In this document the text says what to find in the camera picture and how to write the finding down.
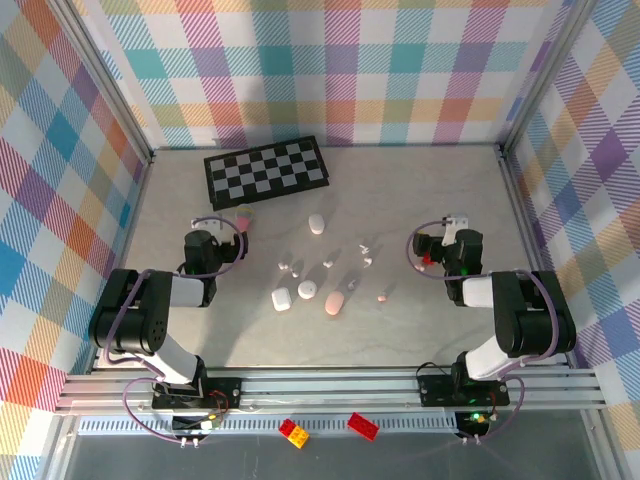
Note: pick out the white rounded square earbud case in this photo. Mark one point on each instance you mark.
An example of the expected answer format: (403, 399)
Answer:
(281, 300)

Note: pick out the red yellow toy brick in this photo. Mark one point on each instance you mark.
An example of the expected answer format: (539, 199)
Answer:
(294, 433)

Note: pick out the aluminium frame post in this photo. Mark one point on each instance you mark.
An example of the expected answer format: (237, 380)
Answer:
(107, 82)
(548, 75)

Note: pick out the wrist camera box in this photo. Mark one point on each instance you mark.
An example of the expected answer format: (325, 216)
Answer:
(452, 227)
(210, 225)

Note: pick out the aluminium side rail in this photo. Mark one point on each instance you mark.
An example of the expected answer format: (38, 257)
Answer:
(520, 200)

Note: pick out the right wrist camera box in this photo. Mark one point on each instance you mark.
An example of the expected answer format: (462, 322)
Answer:
(452, 227)

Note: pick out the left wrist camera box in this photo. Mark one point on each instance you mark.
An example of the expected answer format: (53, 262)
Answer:
(210, 225)

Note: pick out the long red toy brick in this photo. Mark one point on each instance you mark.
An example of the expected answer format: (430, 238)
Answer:
(363, 426)

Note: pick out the long slotted aluminium rail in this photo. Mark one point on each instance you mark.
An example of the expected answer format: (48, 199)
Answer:
(325, 390)

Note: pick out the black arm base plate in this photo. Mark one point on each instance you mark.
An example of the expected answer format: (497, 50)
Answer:
(230, 400)
(435, 392)

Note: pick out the black white chessboard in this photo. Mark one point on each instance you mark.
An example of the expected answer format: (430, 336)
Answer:
(265, 172)

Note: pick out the small red toy brick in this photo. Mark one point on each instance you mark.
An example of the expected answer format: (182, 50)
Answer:
(427, 259)

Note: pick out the white oval earbud case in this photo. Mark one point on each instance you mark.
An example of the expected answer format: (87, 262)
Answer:
(316, 224)

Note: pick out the white round earbud case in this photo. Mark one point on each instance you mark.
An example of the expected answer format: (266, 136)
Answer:
(307, 290)

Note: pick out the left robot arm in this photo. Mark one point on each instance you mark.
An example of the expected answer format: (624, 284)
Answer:
(130, 310)

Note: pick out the aluminium frame leg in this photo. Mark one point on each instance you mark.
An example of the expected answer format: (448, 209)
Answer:
(57, 450)
(601, 450)

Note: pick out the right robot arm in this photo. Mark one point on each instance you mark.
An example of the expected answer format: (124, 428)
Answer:
(530, 310)

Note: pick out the small circuit board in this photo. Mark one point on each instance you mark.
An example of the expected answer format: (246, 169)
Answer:
(210, 424)
(475, 417)

